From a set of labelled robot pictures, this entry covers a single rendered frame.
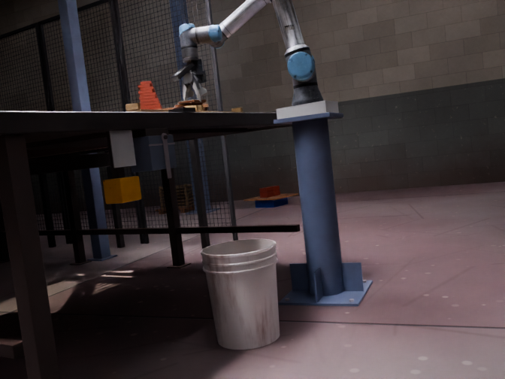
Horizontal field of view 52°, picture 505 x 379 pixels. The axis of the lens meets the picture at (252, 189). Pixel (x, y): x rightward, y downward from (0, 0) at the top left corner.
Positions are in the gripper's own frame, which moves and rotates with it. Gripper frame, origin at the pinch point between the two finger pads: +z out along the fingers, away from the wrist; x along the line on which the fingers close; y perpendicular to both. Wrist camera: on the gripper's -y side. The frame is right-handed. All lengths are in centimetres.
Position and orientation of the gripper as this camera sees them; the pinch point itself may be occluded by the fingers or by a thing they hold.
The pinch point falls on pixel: (192, 101)
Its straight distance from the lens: 244.2
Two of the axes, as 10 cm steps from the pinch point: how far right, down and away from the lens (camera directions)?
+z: 1.1, 9.9, 0.8
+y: 7.2, -1.4, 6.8
